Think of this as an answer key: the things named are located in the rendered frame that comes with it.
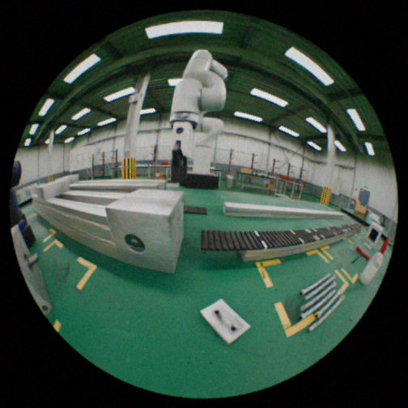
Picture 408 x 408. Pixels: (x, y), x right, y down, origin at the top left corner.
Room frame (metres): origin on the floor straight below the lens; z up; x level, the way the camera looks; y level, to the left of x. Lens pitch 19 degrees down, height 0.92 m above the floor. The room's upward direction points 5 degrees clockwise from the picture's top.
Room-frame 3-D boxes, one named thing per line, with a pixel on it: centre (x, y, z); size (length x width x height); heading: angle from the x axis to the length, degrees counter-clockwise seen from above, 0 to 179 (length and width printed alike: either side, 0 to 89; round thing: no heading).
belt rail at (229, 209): (0.37, -0.55, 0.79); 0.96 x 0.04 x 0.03; 92
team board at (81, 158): (3.02, 5.53, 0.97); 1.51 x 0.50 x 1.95; 113
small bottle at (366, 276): (-0.03, -0.38, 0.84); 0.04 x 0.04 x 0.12
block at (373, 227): (0.06, -0.86, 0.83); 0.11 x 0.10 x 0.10; 1
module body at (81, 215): (0.13, 0.52, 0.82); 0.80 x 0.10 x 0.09; 92
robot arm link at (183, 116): (0.34, 0.08, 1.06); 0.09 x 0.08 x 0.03; 3
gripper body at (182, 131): (0.34, 0.08, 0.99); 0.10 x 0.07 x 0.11; 3
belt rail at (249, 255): (0.18, -0.55, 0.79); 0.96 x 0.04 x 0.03; 92
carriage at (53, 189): (0.13, 0.52, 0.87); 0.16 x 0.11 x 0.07; 92
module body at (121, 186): (0.32, 0.53, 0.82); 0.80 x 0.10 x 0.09; 92
